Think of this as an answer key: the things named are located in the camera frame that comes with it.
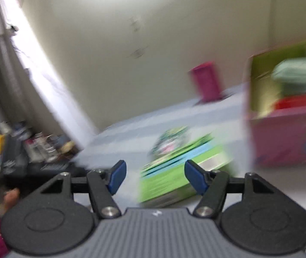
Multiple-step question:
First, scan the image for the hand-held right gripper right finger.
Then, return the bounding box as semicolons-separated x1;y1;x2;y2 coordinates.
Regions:
184;160;275;219

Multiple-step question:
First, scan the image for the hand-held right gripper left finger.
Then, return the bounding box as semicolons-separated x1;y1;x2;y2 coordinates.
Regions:
38;160;127;219

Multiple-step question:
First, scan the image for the green box with blue label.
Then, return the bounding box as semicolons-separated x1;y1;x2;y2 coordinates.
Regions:
138;134;235;208

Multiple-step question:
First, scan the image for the green white carton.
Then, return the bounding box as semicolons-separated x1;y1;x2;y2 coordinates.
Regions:
148;126;192;162

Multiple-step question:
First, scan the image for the magenta wallet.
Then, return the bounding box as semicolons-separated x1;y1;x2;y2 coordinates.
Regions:
189;61;225;103

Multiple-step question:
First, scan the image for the pink biscuit tin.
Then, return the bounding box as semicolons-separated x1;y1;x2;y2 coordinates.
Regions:
246;36;306;167

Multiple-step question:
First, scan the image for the red card box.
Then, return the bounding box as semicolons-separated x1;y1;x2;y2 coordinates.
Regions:
274;93;306;111

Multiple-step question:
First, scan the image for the teal zipper pouch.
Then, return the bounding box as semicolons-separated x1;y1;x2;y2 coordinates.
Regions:
271;56;306;96

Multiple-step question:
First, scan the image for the dark cluttered table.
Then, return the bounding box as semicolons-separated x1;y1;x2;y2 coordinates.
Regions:
0;121;86;183

